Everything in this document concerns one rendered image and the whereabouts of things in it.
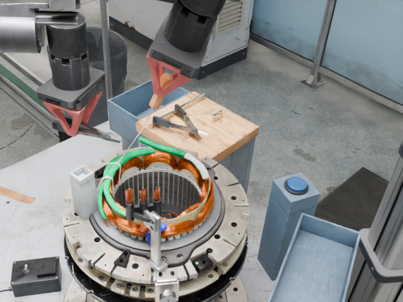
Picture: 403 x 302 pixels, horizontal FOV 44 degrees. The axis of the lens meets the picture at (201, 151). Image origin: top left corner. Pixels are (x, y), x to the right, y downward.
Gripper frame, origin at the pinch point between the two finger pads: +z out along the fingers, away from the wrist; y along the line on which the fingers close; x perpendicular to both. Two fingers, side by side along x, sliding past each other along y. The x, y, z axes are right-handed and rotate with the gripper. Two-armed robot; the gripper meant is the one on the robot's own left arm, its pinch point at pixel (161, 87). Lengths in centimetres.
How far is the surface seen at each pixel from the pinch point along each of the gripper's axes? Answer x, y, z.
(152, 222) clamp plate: 6.4, 15.1, 9.9
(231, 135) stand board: 17.8, -24.8, 24.3
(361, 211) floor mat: 112, -112, 110
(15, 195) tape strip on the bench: -23, -19, 69
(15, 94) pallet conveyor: -46, -70, 88
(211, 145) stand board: 14.4, -20.1, 25.1
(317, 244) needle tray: 37.1, -1.7, 19.5
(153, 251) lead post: 8.7, 15.0, 16.4
